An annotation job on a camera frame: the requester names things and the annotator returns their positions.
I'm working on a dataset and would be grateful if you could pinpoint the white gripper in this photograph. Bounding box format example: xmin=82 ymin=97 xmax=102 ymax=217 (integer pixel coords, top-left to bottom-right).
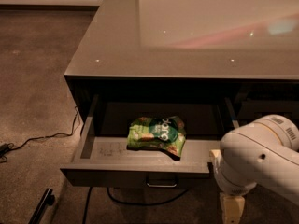
xmin=209 ymin=149 xmax=257 ymax=224

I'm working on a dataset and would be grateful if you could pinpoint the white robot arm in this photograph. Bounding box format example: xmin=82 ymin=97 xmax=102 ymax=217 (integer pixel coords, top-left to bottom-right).
xmin=209 ymin=115 xmax=299 ymax=224

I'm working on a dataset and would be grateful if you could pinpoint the grey drawer cabinet counter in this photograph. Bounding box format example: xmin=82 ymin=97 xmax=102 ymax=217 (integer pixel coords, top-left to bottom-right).
xmin=65 ymin=0 xmax=299 ymax=119

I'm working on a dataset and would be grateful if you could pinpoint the green snack bag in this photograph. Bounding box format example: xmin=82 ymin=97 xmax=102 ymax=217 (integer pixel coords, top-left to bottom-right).
xmin=127 ymin=116 xmax=186 ymax=159

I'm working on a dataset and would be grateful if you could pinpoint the black metal bar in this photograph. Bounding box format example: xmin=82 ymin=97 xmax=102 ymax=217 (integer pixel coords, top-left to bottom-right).
xmin=28 ymin=188 xmax=55 ymax=224

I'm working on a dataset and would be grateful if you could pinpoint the black power adapter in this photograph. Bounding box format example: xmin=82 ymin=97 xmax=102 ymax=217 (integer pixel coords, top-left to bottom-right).
xmin=0 ymin=144 xmax=9 ymax=156

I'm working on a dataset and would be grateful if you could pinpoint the thin black power cable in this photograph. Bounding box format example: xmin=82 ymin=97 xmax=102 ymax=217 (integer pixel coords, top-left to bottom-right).
xmin=6 ymin=106 xmax=80 ymax=152

